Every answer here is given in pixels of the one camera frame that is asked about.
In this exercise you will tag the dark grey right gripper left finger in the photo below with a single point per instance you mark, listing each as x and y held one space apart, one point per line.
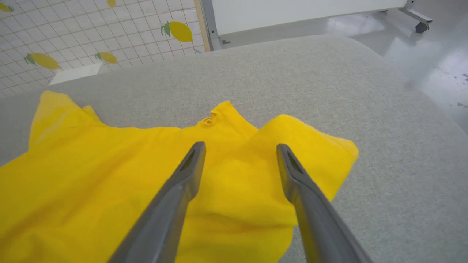
172 204

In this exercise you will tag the grey metal board stand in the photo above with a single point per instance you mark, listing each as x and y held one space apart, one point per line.
415 15

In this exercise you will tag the lemon print tile panel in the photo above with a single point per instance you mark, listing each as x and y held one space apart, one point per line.
91 29

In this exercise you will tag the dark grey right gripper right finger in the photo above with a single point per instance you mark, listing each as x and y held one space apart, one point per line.
314 219

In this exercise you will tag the yellow tiger face t-shirt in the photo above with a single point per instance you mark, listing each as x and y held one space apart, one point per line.
91 182

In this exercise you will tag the grey fabric sofa seat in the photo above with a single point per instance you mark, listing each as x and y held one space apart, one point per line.
292 80

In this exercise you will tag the white rectangular block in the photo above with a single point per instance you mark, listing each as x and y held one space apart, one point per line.
75 74

